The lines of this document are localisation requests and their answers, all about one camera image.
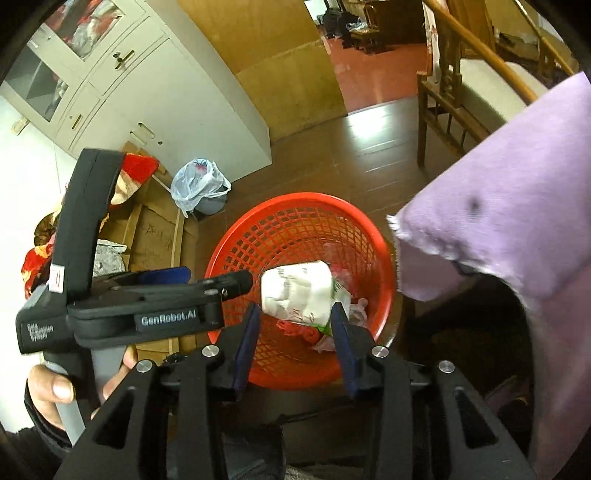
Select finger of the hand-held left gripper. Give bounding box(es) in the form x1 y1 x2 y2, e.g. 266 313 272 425
95 265 192 296
191 271 254 301

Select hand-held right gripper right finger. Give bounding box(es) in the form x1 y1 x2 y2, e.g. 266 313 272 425
330 301 539 480

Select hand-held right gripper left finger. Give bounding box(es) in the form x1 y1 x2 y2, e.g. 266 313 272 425
55 302 263 480

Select green white snack wrapper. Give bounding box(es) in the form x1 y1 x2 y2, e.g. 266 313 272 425
260 260 340 333

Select red plastic basket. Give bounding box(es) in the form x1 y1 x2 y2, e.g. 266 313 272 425
204 193 398 391

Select person's left forearm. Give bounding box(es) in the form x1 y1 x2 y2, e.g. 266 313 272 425
0 401 75 480

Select person's left hand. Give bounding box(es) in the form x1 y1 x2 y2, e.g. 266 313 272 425
25 344 139 432

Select silver foil bag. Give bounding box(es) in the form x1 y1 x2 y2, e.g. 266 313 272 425
95 240 127 278

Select brown cardboard sheet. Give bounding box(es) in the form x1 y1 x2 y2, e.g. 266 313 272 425
99 143 199 352

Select grey waste bin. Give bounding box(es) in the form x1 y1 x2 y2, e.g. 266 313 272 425
194 185 232 216

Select white plastic bag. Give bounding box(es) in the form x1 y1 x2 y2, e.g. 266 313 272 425
171 159 232 217

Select white metal cabinet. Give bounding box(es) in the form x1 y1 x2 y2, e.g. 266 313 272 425
0 0 273 183

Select purple printed tablecloth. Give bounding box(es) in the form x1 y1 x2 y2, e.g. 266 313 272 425
387 71 591 480

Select wooden armchair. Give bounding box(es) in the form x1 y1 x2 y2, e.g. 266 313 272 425
416 0 578 169

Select white seat cushion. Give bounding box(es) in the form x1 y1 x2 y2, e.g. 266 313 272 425
455 58 550 139

